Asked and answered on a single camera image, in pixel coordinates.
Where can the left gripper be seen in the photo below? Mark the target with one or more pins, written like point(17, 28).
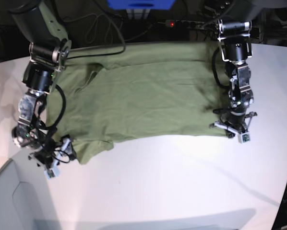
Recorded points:
point(233, 120)

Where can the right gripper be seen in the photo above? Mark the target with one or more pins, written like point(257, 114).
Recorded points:
point(53, 153)

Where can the green T-shirt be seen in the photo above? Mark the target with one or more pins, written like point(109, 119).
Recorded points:
point(151, 89)

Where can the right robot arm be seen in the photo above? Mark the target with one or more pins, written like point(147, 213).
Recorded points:
point(49, 49)

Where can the black power strip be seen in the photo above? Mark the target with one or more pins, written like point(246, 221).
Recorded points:
point(193, 25)

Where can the blue box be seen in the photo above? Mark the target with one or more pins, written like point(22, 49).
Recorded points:
point(140, 4)

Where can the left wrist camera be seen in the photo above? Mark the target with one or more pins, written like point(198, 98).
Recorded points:
point(244, 137)

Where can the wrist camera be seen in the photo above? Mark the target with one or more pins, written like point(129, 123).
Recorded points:
point(244, 137)
point(51, 173)

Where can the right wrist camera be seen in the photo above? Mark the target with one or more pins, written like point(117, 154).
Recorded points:
point(51, 173)

